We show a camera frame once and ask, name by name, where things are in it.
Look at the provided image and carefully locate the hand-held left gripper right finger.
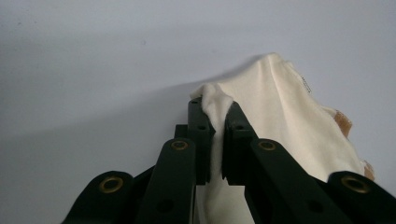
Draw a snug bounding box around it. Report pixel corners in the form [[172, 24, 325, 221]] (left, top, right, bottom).
[[221, 101, 260, 187]]

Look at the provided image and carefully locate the cream baby bodysuit brown trim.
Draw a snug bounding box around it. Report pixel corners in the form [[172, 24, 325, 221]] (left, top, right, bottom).
[[190, 52, 376, 224]]

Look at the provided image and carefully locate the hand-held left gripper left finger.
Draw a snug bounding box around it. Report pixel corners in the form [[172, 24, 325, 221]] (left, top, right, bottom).
[[175, 96, 217, 186]]

